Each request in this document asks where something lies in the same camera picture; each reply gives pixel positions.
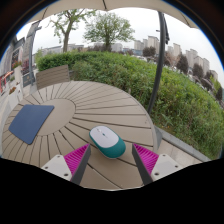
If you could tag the wooden slat chair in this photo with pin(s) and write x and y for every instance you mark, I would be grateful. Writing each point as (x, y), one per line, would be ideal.
(52, 76)

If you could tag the blue mouse pad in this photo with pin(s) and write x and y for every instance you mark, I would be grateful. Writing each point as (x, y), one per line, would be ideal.
(30, 121)

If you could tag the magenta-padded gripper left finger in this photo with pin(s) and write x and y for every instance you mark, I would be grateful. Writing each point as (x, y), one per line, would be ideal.
(56, 165)

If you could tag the white and teal computer mouse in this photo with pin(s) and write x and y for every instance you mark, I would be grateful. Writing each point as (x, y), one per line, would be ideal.
(106, 140)

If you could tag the distant apartment buildings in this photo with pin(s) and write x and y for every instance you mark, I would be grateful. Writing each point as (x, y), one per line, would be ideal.
(193, 56)

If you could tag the green hedge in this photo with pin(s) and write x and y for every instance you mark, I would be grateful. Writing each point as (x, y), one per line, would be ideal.
(133, 86)

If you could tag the grey shopfront building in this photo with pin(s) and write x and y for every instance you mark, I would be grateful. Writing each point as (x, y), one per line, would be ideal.
(13, 53)

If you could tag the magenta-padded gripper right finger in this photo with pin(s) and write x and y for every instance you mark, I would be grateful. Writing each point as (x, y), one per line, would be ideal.
(165, 165)

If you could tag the dark sign pillar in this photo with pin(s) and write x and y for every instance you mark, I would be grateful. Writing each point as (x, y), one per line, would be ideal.
(30, 50)

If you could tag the dense-leaved tree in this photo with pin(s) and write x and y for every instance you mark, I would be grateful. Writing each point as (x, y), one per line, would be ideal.
(108, 28)

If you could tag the sparse-leaved tree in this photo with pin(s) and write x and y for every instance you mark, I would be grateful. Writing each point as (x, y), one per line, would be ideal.
(66, 30)

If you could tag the white flower planter box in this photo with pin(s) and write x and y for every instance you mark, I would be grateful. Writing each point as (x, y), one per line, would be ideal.
(15, 95)
(18, 73)

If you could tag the dark curved parasol pole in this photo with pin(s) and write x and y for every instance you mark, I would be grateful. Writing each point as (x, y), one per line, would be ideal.
(160, 60)

